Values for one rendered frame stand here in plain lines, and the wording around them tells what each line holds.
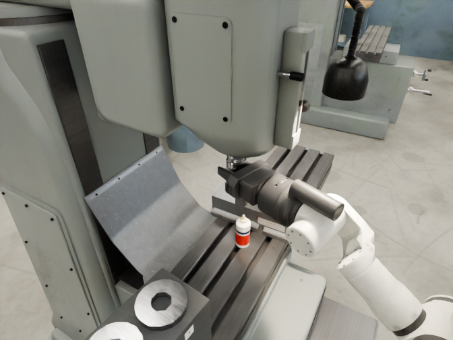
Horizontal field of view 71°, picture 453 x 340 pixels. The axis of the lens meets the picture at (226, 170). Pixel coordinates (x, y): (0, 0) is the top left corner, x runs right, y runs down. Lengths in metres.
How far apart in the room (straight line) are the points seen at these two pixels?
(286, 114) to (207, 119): 0.14
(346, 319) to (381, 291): 0.49
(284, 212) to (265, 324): 0.40
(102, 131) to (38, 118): 0.15
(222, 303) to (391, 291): 0.39
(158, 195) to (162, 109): 0.48
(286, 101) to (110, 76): 0.34
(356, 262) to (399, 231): 2.02
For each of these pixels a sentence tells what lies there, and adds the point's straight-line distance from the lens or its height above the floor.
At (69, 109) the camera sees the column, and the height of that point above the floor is 1.35.
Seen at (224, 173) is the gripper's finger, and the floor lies 1.24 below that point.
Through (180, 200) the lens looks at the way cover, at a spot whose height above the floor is 0.96.
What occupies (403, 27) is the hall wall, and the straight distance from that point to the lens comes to 7.13.
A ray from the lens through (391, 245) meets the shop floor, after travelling 2.50.
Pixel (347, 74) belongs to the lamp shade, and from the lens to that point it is 0.57.
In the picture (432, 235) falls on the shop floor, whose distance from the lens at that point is 2.71.
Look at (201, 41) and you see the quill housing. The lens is 0.54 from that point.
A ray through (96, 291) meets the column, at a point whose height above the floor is 0.73.
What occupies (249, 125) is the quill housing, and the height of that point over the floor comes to 1.41.
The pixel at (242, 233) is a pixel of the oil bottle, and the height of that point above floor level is 1.02.
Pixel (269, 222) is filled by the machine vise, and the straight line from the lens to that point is 0.95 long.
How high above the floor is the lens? 1.66
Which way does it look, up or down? 35 degrees down
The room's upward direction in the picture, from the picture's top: straight up
